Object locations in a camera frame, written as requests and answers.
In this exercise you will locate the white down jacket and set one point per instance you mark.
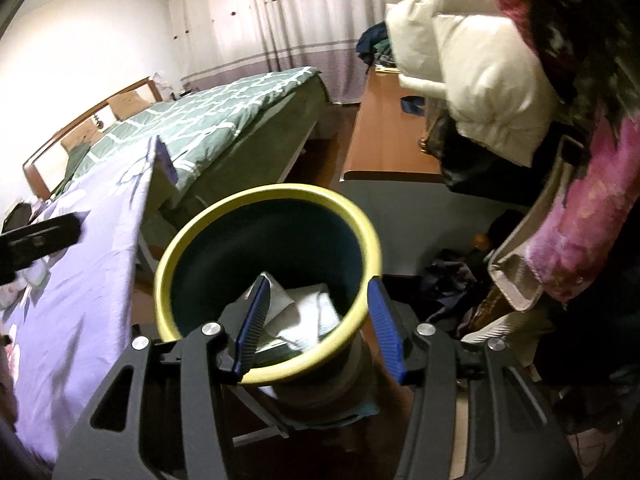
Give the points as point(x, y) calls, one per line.
point(475, 70)

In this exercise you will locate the wooden bed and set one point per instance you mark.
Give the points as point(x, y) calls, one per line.
point(305, 120)

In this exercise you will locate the brown pillow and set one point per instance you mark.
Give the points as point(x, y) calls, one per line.
point(127, 105)
point(75, 142)

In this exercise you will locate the dark clothes heap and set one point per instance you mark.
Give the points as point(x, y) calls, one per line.
point(450, 285)

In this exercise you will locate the dark grey mat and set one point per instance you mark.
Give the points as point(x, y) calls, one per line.
point(425, 205)

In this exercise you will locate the black glossy jacket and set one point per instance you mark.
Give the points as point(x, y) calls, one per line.
point(490, 175)

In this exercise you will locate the white paper towel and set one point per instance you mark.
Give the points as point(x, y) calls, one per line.
point(310, 315)

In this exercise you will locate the pink floral fleece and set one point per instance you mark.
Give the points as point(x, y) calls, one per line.
point(590, 220)

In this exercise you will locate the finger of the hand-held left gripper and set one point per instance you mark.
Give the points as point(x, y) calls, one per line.
point(50, 235)

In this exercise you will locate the green checked duvet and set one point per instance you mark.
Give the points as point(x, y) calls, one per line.
point(200, 110)

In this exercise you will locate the yellow rimmed trash bin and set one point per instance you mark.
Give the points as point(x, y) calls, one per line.
point(280, 230)

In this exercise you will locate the pile of mixed clothes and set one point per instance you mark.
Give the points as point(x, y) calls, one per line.
point(375, 42)

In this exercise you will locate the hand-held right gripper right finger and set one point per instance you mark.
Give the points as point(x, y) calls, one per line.
point(385, 325)

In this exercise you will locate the purple floral tablecloth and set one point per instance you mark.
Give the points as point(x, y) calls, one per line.
point(90, 285)

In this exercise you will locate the teal plastic stool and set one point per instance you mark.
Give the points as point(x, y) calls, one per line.
point(350, 412)

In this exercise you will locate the beige wrapper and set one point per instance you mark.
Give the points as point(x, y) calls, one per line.
point(277, 300)

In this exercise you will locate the pink and white curtain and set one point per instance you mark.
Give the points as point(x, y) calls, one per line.
point(250, 20)

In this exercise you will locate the wooden desk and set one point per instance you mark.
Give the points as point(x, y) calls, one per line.
point(385, 135)

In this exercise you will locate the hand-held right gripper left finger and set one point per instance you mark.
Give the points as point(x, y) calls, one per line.
point(252, 330)

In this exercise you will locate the beige bag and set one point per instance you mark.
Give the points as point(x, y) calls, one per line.
point(510, 280)

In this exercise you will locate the brown bag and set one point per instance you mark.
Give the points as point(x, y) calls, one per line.
point(435, 135)

